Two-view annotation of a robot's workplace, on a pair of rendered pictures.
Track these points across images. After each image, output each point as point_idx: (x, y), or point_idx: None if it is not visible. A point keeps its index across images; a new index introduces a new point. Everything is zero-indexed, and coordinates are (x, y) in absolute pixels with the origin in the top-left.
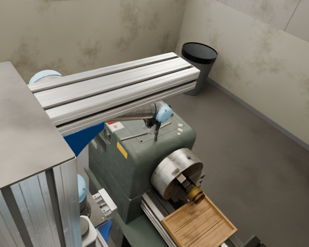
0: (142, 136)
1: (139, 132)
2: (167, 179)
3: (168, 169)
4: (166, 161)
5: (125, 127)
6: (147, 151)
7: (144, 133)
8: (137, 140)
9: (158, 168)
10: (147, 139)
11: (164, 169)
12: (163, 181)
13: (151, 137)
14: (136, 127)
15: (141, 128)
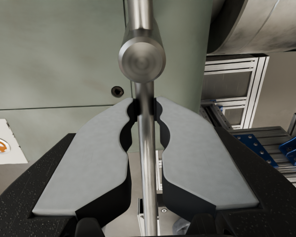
0: (91, 72)
1: (50, 67)
2: (287, 46)
3: (282, 29)
4: (257, 17)
5: (3, 111)
6: (184, 95)
7: (151, 169)
8: (105, 107)
9: (229, 48)
10: (118, 55)
11: (259, 39)
12: (264, 51)
13: (112, 22)
14: (10, 66)
15: (21, 40)
